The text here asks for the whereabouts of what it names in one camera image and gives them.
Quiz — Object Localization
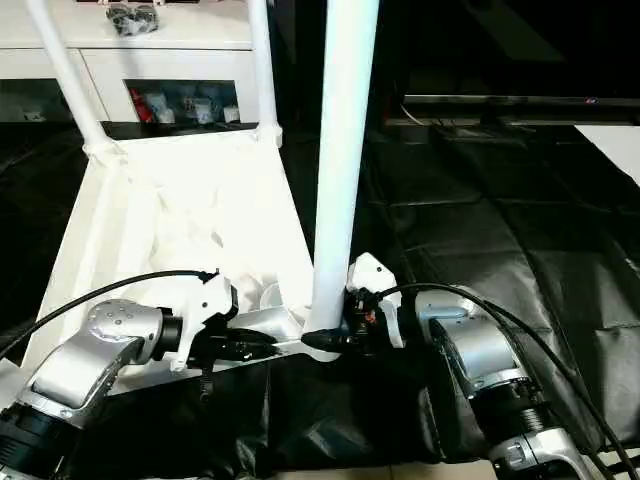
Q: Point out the white flat board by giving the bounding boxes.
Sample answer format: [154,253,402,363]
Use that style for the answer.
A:
[574,124,640,187]

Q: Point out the white cabinet with glass doors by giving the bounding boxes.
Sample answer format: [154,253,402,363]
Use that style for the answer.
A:
[0,0,262,125]

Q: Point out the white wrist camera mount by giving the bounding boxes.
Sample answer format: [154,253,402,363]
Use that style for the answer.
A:
[346,252,406,349]
[171,272,239,374]

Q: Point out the white plastic table leg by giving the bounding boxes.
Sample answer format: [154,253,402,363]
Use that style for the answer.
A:
[24,0,124,157]
[304,0,381,342]
[248,0,285,150]

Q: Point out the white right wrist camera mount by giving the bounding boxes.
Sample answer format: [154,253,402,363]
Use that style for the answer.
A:
[346,252,406,349]

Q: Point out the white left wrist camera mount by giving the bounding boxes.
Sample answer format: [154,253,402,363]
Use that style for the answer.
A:
[171,272,239,374]

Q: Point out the black plastic mat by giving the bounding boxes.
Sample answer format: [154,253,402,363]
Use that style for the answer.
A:
[0,119,640,474]

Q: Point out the clear bag of dark parts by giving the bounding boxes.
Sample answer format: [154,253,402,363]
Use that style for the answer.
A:
[104,4,162,38]

